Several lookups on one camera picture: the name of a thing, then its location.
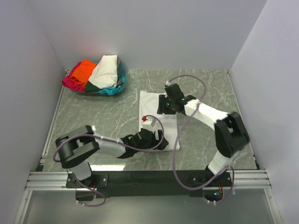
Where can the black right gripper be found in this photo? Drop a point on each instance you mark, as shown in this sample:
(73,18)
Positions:
(162,108)

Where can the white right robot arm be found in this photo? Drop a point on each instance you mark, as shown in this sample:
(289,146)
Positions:
(231,135)

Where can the teal plastic laundry basket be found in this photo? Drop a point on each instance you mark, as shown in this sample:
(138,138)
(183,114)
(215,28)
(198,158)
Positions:
(92,90)

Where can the white t-shirt in basket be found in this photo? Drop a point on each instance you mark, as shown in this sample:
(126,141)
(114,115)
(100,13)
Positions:
(105,74)

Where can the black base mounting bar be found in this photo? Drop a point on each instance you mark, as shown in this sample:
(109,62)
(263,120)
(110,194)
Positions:
(149,183)

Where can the white t-shirt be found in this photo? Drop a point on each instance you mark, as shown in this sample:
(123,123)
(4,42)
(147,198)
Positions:
(105,74)
(148,105)

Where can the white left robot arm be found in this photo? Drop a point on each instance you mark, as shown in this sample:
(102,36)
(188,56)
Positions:
(75,147)

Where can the orange t-shirt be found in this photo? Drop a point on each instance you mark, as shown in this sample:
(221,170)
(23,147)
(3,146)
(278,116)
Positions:
(82,73)

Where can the pink t-shirt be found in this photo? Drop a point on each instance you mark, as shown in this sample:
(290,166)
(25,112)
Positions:
(68,83)

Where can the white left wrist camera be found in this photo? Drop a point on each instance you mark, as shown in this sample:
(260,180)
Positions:
(148,123)

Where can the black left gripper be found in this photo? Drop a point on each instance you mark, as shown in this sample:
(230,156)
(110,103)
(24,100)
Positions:
(155,142)

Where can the turquoise t-shirt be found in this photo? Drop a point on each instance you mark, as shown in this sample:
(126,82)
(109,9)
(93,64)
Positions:
(111,91)

